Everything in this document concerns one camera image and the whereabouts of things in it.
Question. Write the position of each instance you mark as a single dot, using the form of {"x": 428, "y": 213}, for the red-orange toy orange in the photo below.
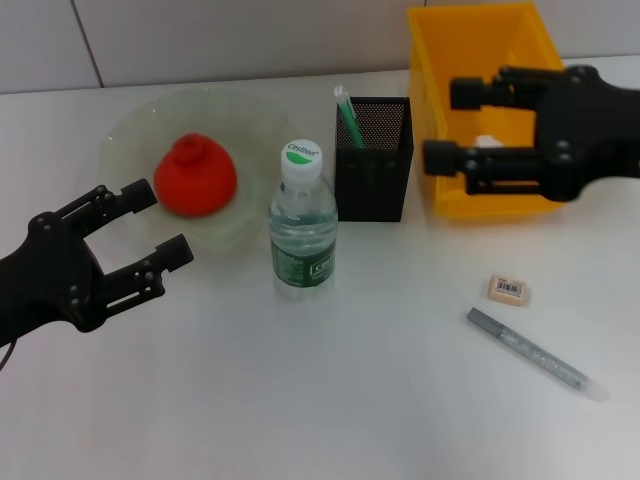
{"x": 200, "y": 175}

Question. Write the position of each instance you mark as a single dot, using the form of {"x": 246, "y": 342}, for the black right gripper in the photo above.
{"x": 590, "y": 130}

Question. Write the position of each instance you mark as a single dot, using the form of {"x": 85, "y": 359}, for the yellow plastic bin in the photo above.
{"x": 475, "y": 40}

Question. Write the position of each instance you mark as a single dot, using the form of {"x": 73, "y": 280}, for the mint green pen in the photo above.
{"x": 352, "y": 122}

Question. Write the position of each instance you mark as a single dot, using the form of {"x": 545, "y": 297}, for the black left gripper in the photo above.
{"x": 45, "y": 275}

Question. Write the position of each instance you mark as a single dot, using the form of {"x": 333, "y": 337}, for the grey glitter pen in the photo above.
{"x": 535, "y": 352}

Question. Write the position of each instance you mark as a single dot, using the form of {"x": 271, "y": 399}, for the beige eraser with barcode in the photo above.
{"x": 509, "y": 290}

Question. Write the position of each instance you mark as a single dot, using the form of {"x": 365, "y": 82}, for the black mesh pen holder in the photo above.
{"x": 372, "y": 190}

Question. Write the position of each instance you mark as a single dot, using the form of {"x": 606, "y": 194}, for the white paper ball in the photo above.
{"x": 487, "y": 141}

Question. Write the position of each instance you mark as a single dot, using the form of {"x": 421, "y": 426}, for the clear water bottle green label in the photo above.
{"x": 302, "y": 240}

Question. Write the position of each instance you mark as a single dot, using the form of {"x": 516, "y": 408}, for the pale green glass fruit plate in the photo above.
{"x": 255, "y": 140}

